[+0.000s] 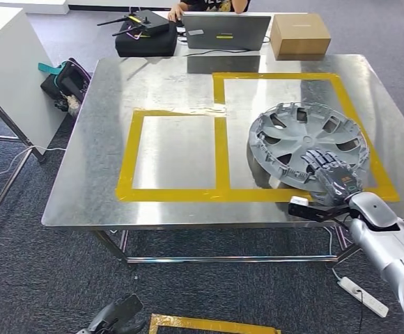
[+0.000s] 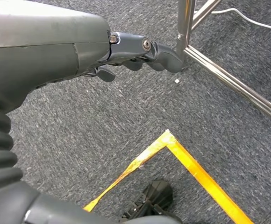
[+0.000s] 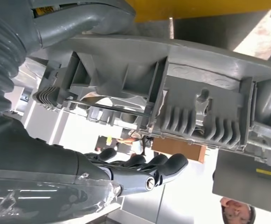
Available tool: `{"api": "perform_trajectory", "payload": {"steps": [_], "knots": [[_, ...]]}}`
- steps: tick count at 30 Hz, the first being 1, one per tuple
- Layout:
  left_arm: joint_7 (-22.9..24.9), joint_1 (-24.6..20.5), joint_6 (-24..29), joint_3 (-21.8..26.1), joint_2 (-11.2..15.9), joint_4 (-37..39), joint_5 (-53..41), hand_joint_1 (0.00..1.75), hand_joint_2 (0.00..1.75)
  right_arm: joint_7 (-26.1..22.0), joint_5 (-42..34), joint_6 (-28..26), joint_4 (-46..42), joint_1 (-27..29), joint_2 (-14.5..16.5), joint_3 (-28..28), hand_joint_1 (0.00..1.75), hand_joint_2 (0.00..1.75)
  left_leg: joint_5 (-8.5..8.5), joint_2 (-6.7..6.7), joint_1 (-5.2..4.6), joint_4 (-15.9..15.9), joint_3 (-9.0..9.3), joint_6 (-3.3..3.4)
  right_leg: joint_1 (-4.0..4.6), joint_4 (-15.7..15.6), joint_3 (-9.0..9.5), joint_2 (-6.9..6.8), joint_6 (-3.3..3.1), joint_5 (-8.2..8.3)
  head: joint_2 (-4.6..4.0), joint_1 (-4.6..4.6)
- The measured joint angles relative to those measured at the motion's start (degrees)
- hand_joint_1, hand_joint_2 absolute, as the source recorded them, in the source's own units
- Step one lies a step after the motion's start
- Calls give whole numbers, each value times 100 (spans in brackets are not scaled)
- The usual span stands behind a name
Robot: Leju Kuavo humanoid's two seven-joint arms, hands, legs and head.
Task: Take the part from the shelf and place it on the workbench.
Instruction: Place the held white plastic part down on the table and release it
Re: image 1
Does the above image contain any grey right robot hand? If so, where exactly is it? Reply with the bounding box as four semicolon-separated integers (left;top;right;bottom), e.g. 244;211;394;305
301;148;363;206

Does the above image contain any dark left robot hand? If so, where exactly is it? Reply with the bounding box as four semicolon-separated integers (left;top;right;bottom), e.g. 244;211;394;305
76;294;145;334

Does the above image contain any grey plastic wheel hubcap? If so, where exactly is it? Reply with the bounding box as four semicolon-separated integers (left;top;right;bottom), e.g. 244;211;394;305
247;101;371;193

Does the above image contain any stainless steel workbench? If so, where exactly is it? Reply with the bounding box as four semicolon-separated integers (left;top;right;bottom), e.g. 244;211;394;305
41;54;404;271

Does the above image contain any white power strip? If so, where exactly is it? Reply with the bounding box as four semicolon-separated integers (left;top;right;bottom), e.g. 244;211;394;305
337;276;390;319

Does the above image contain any yellow floor tape square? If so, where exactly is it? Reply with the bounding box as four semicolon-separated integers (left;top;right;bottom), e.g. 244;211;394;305
149;314;281;334

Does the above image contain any brown cardboard box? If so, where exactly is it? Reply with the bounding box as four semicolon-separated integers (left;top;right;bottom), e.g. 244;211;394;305
270;13;331;61

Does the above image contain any grey laptop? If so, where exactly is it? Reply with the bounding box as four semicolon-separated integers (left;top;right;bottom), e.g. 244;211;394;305
182;11;272;51

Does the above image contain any person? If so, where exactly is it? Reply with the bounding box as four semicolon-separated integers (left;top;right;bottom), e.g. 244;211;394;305
167;0;251;23

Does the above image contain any black soft case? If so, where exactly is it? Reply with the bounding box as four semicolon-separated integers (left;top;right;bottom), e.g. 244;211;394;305
115;20;179;58

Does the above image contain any white side table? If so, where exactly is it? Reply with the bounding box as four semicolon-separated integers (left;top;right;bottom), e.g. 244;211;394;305
0;4;67;259

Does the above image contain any black router with antennas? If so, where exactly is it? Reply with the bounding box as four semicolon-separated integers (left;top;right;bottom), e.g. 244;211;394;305
96;9;170;38

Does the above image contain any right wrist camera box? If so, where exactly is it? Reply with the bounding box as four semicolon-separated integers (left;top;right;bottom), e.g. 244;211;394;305
287;196;351;225

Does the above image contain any white floor cable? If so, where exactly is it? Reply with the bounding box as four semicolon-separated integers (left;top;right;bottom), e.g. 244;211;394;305
0;145;67;182
322;225;344;282

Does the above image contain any large yellow tape frame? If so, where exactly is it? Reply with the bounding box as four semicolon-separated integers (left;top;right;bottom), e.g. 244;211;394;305
212;72;401;204

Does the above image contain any black floor cable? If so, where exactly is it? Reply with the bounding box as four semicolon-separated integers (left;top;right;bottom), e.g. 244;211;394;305
356;292;364;334

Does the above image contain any small yellow tape frame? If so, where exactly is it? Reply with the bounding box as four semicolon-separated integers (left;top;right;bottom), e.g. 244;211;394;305
115;108;231;204

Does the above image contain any black bag with teal strap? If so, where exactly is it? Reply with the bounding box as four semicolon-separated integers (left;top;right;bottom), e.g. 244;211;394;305
38;57;92;118

